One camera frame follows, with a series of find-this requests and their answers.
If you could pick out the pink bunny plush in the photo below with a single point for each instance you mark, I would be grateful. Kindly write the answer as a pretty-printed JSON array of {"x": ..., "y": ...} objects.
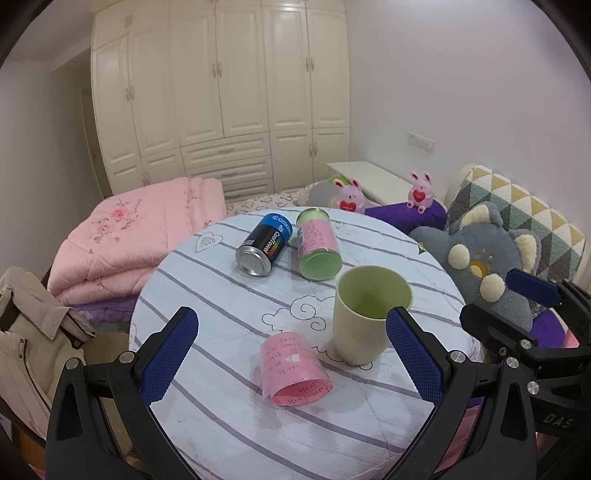
[
  {"x": 421, "y": 196},
  {"x": 350, "y": 196}
]

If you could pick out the white bedside table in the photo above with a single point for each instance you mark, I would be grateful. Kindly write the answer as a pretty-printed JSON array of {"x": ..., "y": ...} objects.
[{"x": 379, "y": 185}]

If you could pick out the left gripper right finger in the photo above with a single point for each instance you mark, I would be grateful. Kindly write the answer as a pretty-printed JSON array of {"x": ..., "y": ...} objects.
[{"x": 502, "y": 444}]

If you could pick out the cream white wardrobe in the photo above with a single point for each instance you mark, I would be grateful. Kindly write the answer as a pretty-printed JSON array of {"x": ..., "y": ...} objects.
[{"x": 252, "y": 93}]

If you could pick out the black blue can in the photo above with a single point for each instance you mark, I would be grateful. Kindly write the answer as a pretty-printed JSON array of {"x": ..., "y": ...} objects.
[{"x": 259, "y": 251}]

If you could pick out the pink green labelled can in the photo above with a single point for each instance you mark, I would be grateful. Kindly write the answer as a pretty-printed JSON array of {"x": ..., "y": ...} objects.
[{"x": 318, "y": 251}]

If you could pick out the pink bunny plush left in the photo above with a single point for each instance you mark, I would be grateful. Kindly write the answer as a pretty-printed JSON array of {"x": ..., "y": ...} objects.
[{"x": 350, "y": 196}]

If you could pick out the purple pillow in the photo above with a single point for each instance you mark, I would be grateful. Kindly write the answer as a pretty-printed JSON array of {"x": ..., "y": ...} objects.
[{"x": 406, "y": 219}]

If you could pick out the folded pink quilt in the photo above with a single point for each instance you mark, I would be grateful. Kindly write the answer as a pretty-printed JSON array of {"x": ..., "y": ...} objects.
[{"x": 114, "y": 251}]

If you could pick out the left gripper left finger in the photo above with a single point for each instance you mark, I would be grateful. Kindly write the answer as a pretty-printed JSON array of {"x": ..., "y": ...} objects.
[{"x": 101, "y": 425}]

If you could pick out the beige jacket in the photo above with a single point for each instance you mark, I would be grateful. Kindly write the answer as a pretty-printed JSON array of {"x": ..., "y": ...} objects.
[{"x": 38, "y": 335}]

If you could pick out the white wall socket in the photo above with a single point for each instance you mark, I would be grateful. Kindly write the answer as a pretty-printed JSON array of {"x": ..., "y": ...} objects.
[{"x": 421, "y": 143}]

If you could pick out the pink bunny plush right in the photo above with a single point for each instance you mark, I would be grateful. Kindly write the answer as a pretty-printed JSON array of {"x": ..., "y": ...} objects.
[{"x": 421, "y": 196}]

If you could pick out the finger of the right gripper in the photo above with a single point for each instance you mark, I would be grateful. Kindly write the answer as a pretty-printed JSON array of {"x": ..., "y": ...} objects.
[
  {"x": 534, "y": 289},
  {"x": 493, "y": 331}
]

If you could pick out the heart patterned bed sheet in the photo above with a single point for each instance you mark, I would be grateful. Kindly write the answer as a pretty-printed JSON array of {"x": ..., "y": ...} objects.
[{"x": 267, "y": 202}]

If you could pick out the triangle patterned quilted cushion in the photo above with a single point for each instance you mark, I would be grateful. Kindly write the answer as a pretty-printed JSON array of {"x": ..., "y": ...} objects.
[{"x": 564, "y": 253}]

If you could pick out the striped white tablecloth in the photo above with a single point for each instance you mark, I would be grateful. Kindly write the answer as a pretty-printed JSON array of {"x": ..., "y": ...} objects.
[{"x": 260, "y": 393}]

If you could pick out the light green plastic cup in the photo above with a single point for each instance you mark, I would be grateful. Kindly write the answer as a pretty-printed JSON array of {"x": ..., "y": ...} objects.
[{"x": 363, "y": 298}]

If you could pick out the grey elephant plush toy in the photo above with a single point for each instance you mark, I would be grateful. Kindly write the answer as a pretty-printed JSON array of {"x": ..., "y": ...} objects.
[{"x": 477, "y": 252}]

